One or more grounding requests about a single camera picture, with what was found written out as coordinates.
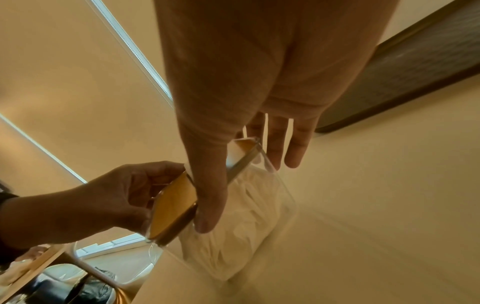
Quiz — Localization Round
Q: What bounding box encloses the person's left hand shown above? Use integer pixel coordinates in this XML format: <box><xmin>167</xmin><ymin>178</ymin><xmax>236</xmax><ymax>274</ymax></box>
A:
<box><xmin>0</xmin><ymin>160</ymin><xmax>188</xmax><ymax>262</ymax></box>

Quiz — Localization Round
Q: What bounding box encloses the person's right hand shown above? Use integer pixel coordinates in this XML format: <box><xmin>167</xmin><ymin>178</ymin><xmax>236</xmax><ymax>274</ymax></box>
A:
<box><xmin>153</xmin><ymin>0</ymin><xmax>401</xmax><ymax>235</ymax></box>

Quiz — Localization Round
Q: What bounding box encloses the wooden container lid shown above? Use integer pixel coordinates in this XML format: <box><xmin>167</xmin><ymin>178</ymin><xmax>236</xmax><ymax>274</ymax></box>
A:
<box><xmin>144</xmin><ymin>137</ymin><xmax>262</xmax><ymax>247</ymax></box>

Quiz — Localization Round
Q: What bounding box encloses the clear plastic container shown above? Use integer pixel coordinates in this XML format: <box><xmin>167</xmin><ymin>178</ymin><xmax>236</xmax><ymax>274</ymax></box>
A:
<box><xmin>147</xmin><ymin>136</ymin><xmax>300</xmax><ymax>282</ymax></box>

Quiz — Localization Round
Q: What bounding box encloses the white bin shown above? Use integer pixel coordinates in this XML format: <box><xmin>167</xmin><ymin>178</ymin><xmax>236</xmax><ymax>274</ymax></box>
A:
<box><xmin>66</xmin><ymin>233</ymin><xmax>155</xmax><ymax>304</ymax></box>

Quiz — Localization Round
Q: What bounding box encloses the light wooden board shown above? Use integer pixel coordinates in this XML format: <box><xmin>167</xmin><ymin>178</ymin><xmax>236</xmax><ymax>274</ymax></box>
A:
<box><xmin>0</xmin><ymin>244</ymin><xmax>69</xmax><ymax>302</ymax></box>

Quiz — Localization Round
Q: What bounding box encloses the black bin bag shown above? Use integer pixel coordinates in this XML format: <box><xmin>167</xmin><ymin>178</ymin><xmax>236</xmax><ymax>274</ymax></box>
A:
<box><xmin>75</xmin><ymin>268</ymin><xmax>119</xmax><ymax>304</ymax></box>

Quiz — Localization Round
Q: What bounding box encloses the white plastic bag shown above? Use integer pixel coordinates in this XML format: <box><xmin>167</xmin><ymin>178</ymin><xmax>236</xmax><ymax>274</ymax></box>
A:
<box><xmin>179</xmin><ymin>161</ymin><xmax>290</xmax><ymax>281</ymax></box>

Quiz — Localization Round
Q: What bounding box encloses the black wrist strap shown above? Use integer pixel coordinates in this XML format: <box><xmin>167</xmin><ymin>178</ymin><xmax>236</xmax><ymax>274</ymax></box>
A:
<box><xmin>0</xmin><ymin>183</ymin><xmax>20</xmax><ymax>208</ymax></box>

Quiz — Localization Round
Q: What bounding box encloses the dark brown wooden frame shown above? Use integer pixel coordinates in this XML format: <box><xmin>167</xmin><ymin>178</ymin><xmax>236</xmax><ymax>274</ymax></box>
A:
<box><xmin>315</xmin><ymin>0</ymin><xmax>480</xmax><ymax>134</ymax></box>

